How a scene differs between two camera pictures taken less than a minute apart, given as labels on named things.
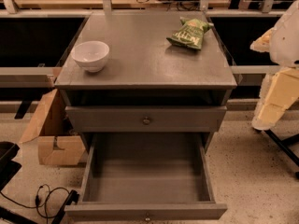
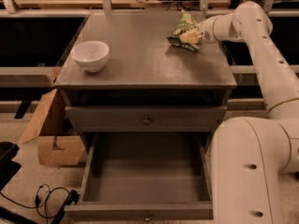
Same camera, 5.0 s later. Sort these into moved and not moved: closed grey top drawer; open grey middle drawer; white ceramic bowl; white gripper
Moved: white gripper
Not moved: closed grey top drawer; open grey middle drawer; white ceramic bowl
